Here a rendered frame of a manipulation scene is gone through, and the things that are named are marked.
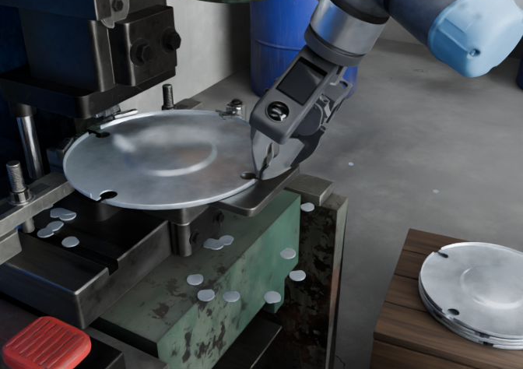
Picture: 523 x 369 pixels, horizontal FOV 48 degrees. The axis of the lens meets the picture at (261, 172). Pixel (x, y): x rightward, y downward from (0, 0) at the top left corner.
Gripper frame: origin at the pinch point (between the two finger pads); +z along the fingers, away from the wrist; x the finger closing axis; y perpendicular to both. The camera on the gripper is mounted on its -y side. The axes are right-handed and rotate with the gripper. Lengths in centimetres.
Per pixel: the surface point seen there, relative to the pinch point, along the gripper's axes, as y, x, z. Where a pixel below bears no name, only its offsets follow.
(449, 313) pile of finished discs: 35, -39, 29
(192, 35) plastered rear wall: 187, 103, 100
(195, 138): 5.6, 12.1, 6.3
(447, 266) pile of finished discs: 48, -36, 29
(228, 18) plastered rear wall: 221, 103, 99
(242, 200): -5.0, -0.5, 1.3
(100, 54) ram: -5.5, 23.6, -5.0
